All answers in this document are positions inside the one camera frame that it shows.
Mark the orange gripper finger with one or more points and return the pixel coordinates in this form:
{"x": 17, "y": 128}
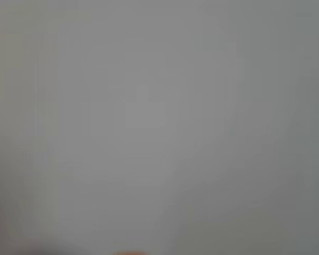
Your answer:
{"x": 130, "y": 253}

